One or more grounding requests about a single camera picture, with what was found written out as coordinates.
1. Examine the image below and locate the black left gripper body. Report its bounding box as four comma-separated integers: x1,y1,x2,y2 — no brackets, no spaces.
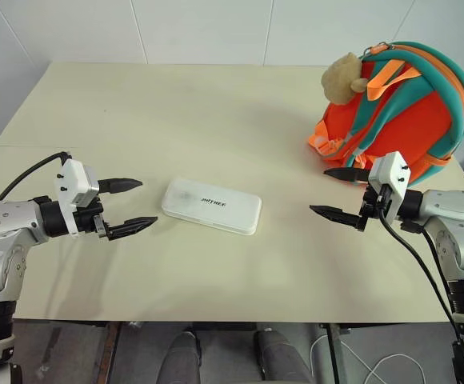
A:
73,194,112,242

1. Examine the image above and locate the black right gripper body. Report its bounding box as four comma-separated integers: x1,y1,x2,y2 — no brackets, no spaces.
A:
355,183,394,233

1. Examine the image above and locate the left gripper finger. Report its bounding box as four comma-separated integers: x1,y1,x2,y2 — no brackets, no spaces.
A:
108,216,159,242
97,177,144,196

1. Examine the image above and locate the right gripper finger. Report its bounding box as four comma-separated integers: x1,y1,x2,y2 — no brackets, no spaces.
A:
323,167,372,184
308,204,362,230

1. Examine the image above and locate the white case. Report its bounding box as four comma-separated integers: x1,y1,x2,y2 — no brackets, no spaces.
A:
160,177,263,238

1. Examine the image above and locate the orange and teal backpack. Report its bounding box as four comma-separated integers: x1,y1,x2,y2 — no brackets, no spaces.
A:
306,40,464,188

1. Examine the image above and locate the beige plush toy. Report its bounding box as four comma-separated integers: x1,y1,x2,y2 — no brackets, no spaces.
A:
320,51,371,106

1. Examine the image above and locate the rusty brown metal bar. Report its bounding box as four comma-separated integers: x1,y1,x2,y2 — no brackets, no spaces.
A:
94,322,122,384

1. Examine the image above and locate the dark grey rounded shape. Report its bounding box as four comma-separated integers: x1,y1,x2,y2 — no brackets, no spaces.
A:
253,329,314,384
162,328,202,384

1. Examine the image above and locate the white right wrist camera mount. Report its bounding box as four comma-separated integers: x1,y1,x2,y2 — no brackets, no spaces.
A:
367,151,412,220

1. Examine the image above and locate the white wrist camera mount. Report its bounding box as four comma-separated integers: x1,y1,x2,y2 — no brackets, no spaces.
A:
367,151,412,220
53,158,102,238

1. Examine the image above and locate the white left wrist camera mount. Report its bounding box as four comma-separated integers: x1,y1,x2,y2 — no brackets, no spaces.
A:
53,158,102,238

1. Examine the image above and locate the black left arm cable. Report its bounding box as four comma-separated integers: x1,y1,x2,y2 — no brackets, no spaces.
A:
0,150,71,201

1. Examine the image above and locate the black floor cable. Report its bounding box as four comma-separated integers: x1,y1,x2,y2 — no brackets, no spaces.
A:
324,324,342,384

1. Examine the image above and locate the white floor cable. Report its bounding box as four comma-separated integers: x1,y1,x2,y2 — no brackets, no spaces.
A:
309,330,423,384

